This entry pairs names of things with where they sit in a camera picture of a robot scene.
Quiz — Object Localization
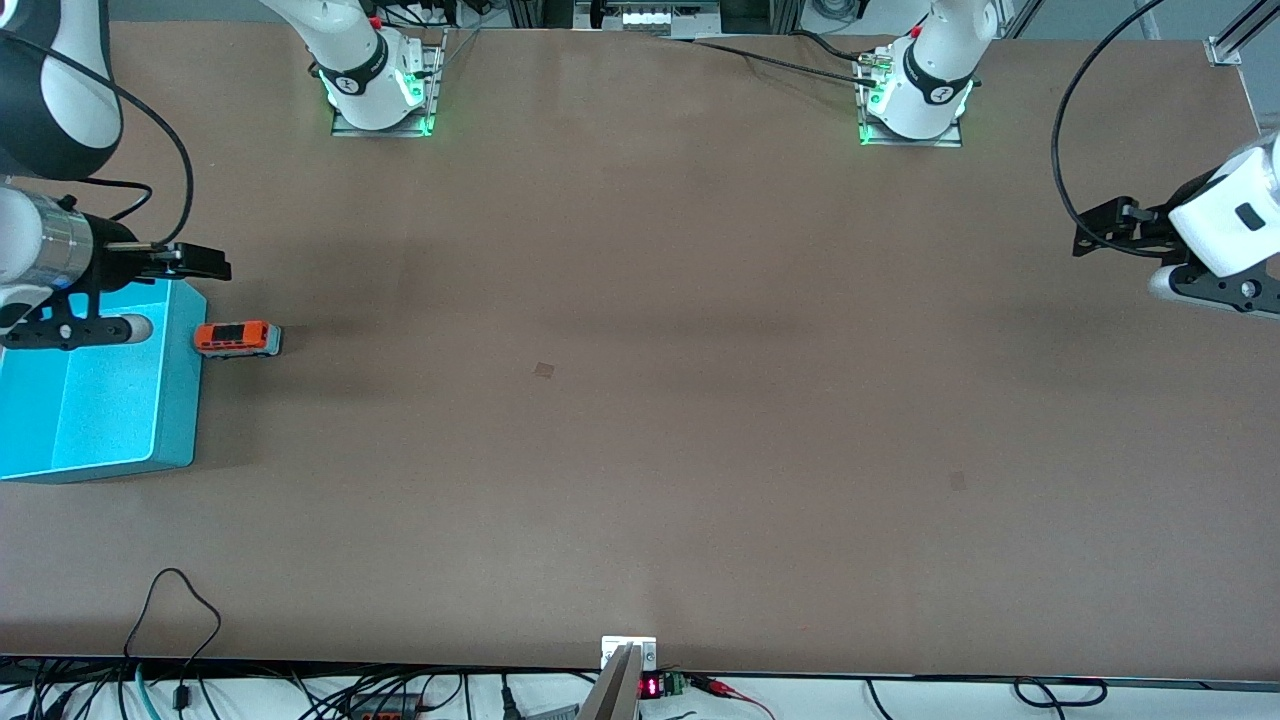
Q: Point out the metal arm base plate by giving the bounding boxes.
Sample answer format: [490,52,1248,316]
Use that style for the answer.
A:
[330,28,448,138]
[855,45,966,149]

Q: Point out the blue plastic box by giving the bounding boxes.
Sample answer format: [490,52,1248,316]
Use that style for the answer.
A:
[0,278,209,484]

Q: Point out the black looped cable with plug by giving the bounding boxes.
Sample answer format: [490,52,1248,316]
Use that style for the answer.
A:
[122,568,223,713]

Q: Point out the grey metal bar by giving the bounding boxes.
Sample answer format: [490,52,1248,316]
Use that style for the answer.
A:
[578,645,643,720]

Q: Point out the white mounting bracket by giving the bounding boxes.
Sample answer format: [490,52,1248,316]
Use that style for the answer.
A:
[601,636,658,671]

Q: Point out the black coiled cable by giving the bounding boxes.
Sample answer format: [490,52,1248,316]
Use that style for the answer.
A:
[865,678,1109,713]

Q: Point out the black cable across table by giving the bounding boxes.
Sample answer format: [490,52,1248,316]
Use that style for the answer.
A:
[640,30,886,91]

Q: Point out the red clip wires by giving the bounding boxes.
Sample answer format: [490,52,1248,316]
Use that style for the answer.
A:
[686,676,779,720]

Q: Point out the orange toy bus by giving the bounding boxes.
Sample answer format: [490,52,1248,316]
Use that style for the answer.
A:
[193,320,284,359]

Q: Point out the grey orange power device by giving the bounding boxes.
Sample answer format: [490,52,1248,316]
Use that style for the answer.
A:
[345,693,423,720]

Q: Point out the aluminium frame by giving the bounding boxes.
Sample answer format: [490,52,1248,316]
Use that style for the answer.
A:
[505,0,806,33]

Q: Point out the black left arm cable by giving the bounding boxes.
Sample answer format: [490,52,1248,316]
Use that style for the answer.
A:
[1052,0,1171,259]

